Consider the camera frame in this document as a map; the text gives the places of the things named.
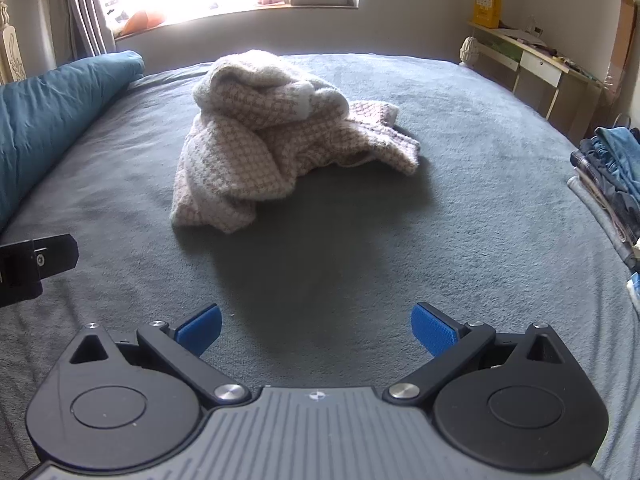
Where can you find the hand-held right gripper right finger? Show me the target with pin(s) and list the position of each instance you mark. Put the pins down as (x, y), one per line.
(432, 332)

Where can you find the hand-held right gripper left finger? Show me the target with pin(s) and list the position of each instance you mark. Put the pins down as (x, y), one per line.
(200, 329)

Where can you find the light grey folded garment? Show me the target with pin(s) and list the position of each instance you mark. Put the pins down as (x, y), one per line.
(597, 210)

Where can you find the white papers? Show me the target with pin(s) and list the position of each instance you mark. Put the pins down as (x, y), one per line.
(522, 35)

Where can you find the grey bed blanket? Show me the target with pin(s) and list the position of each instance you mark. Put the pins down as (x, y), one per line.
(350, 235)

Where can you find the cream bedpost finial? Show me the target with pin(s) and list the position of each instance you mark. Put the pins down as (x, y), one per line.
(470, 50)

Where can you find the white desk drawer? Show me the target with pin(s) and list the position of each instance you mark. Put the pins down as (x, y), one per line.
(540, 67)

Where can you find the orange bag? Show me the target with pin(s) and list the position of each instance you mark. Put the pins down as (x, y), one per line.
(140, 21)

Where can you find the folded blue jeans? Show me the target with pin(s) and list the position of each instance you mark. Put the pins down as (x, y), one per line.
(620, 145)

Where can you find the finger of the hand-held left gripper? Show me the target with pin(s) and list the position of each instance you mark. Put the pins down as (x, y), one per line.
(55, 257)

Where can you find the pink houndstooth coat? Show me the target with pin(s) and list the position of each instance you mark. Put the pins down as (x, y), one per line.
(250, 125)

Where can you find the cream carved headboard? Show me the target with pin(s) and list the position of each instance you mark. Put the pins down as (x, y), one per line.
(12, 55)

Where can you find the grey striped curtain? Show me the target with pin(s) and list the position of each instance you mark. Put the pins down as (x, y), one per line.
(85, 10)

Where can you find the beige wooden desk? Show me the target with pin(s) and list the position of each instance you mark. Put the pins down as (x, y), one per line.
(575, 100)

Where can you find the yellow box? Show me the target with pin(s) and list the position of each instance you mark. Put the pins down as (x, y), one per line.
(487, 7)

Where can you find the teal pillow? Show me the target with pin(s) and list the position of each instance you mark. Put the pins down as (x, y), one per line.
(50, 110)

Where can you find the folded dark navy clothes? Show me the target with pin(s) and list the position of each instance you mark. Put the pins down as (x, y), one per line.
(607, 185)

